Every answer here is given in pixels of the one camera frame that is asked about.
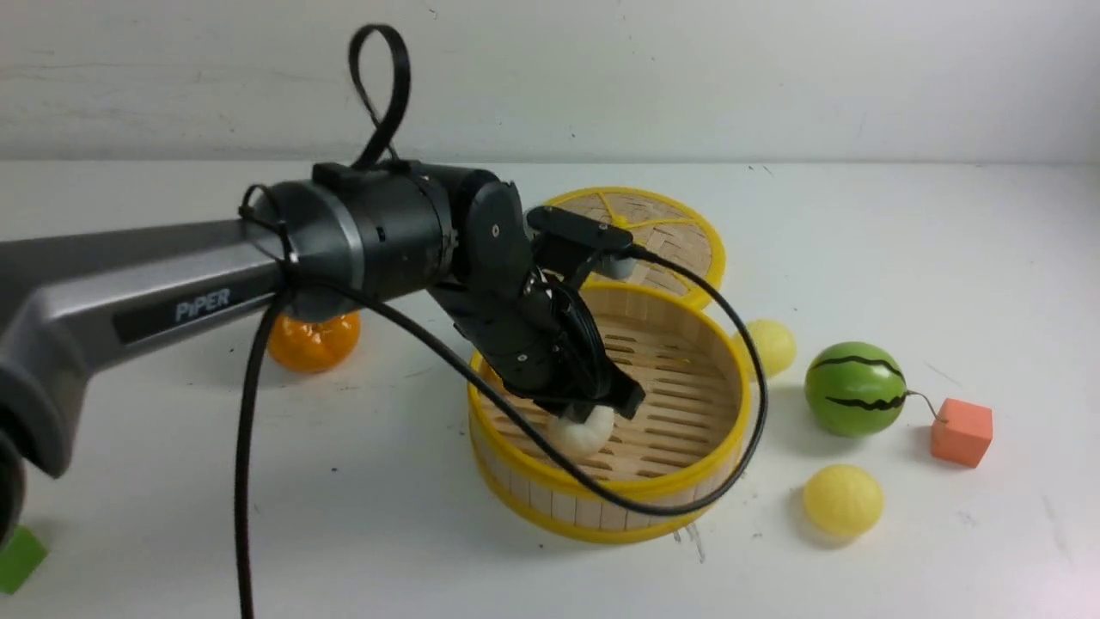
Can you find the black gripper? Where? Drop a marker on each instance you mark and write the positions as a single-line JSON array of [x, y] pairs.
[[543, 343]]

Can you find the white steamed bun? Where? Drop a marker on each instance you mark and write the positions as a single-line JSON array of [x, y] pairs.
[[582, 439]]

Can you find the yellow bun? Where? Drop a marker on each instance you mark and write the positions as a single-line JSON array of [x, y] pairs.
[[843, 501], [775, 344]]

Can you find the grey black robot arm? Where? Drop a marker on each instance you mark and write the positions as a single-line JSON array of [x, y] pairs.
[[510, 281]]

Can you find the bamboo steamer tray yellow rim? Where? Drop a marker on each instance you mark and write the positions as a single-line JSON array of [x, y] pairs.
[[684, 442]]

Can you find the woven bamboo steamer lid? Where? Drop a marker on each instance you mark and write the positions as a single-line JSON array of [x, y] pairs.
[[665, 226]]

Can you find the green toy watermelon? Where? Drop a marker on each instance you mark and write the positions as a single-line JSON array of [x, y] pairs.
[[856, 389]]

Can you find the orange toy mandarin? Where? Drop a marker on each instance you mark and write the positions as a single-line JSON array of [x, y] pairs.
[[309, 348]]

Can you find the orange foam cube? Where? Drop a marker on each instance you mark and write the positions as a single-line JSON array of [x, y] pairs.
[[961, 433]]

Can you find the green foam block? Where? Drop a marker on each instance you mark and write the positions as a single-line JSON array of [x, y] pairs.
[[23, 553]]

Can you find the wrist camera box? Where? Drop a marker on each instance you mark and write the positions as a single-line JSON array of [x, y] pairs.
[[574, 246]]

